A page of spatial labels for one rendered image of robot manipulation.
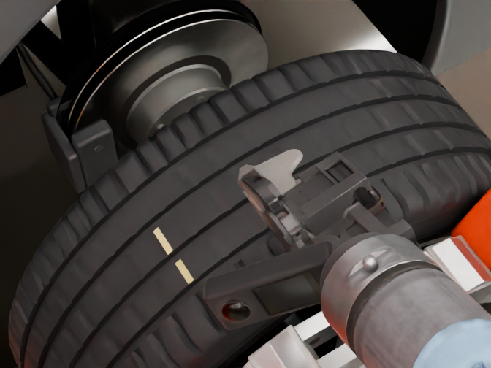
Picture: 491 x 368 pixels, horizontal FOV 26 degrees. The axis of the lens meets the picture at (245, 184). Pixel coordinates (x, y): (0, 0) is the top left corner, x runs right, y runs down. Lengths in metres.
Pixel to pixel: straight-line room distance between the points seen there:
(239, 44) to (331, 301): 0.77
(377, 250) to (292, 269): 0.09
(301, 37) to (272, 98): 1.57
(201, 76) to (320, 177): 0.61
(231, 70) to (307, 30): 1.18
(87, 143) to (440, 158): 0.50
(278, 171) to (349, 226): 0.11
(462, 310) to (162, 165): 0.47
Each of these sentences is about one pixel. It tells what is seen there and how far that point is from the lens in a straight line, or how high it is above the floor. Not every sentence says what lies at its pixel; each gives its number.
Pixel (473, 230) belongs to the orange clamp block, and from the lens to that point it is 1.15.
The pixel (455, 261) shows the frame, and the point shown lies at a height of 1.12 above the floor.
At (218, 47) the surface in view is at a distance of 1.49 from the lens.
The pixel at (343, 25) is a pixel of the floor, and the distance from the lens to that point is 2.74.
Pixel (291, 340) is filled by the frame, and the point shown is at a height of 1.12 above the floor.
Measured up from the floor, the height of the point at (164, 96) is 0.92.
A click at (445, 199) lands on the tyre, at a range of 1.12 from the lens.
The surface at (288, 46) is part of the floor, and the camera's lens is 2.68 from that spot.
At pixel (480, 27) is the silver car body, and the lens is 1.69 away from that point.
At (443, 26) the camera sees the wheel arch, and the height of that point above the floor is 0.88.
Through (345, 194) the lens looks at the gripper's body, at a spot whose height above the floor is 1.36.
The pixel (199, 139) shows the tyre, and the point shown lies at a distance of 1.11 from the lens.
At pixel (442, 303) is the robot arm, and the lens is 0.74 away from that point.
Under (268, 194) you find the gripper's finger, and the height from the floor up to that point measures 1.34.
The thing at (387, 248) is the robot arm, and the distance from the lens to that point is 0.79.
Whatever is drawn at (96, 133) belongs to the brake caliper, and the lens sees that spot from 1.44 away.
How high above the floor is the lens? 2.10
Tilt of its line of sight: 59 degrees down
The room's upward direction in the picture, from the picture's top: straight up
